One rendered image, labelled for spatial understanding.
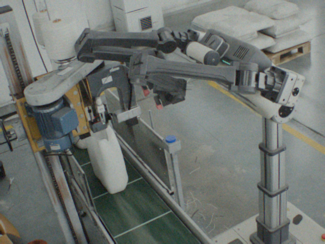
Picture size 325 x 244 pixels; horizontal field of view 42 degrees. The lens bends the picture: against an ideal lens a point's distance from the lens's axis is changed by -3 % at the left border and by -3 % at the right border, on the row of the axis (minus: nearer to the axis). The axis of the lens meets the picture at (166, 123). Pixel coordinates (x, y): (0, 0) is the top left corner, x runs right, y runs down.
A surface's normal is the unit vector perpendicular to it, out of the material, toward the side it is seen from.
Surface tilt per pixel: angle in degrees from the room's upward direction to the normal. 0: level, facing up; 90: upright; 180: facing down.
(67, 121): 90
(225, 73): 58
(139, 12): 90
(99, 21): 90
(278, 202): 90
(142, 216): 0
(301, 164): 0
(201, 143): 0
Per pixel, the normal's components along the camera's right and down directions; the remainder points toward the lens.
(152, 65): 0.11, -0.06
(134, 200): -0.14, -0.85
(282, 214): 0.47, 0.40
